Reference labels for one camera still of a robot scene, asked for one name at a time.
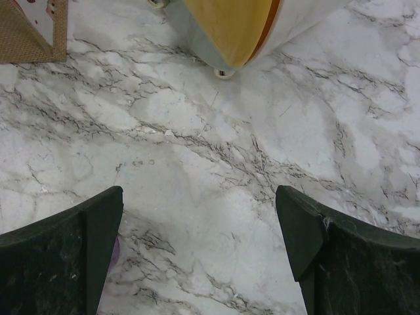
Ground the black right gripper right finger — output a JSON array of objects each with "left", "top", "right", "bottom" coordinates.
[{"left": 276, "top": 186, "right": 419, "bottom": 314}]

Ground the round pastel drawer cabinet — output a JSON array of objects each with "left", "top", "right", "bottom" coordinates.
[{"left": 149, "top": 0, "right": 347, "bottom": 79}]

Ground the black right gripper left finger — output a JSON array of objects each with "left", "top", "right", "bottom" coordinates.
[{"left": 1, "top": 186, "right": 123, "bottom": 314}]

